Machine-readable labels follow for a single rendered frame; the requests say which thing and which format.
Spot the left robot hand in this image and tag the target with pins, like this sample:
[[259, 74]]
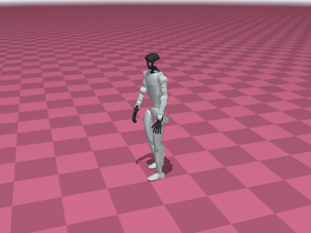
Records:
[[158, 126]]

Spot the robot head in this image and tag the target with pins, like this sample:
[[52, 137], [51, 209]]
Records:
[[152, 57]]

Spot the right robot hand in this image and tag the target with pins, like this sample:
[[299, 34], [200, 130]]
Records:
[[135, 113]]

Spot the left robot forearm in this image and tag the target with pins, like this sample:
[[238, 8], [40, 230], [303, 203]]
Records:
[[162, 107]]

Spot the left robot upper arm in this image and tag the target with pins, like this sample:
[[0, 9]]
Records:
[[162, 80]]

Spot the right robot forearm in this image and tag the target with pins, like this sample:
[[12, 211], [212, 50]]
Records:
[[140, 100]]

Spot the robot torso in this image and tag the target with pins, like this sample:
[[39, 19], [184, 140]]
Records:
[[154, 90]]

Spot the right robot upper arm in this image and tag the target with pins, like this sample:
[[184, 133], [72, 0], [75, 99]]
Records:
[[144, 89]]

